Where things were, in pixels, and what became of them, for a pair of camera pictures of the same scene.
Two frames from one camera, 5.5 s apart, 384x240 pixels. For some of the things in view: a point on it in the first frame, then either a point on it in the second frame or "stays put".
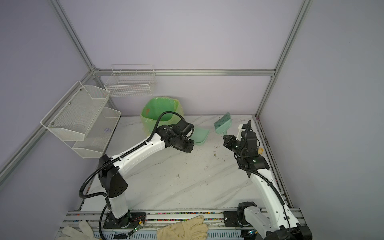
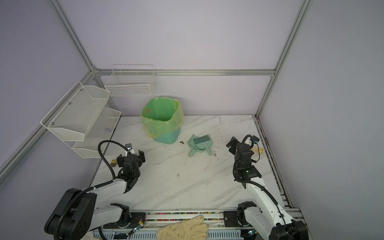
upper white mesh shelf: (76, 113) stays put
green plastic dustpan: (199, 135) → (191, 144)
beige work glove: (193, 228) stays put
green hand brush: (222, 125) → (203, 143)
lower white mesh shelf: (98, 136) stays put
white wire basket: (131, 80) stays put
